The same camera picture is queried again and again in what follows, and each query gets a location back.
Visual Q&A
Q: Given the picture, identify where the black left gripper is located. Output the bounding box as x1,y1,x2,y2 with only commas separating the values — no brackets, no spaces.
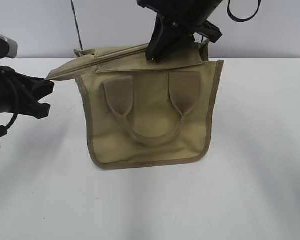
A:
0,66,55,119

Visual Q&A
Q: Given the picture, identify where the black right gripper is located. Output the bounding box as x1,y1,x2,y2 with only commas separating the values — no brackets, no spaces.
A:
137,0,223,63

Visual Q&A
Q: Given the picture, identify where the yellow canvas tote bag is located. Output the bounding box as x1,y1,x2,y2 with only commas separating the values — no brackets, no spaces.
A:
47,40,224,170

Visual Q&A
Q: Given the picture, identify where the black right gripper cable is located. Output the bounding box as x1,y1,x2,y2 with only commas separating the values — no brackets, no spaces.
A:
227,0,262,22

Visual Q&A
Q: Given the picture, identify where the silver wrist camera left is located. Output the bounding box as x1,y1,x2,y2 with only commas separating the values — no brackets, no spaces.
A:
0,34,18,60

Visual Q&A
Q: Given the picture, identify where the black left hanging cord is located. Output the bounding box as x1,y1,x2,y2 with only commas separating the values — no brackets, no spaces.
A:
71,0,85,51

